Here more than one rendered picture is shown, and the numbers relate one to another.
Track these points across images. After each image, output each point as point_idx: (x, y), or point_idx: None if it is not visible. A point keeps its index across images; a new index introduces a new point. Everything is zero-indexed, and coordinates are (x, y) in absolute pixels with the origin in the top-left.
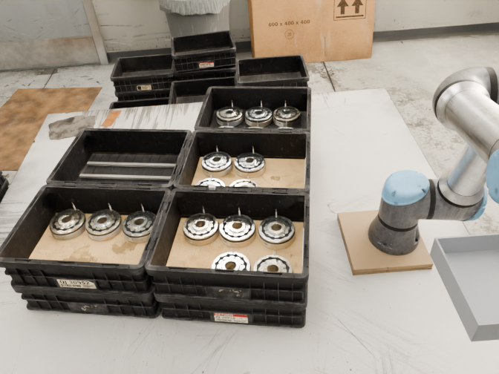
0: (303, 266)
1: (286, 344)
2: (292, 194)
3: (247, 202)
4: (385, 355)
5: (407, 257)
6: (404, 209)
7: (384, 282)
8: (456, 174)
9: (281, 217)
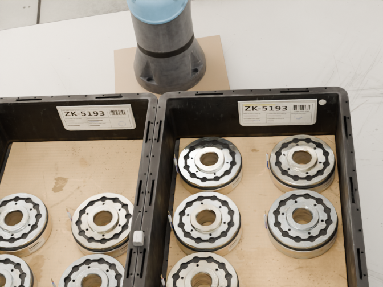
0: (326, 92)
1: (365, 196)
2: (162, 113)
3: (161, 194)
4: (358, 93)
5: (210, 57)
6: (188, 3)
7: (245, 89)
8: None
9: (182, 155)
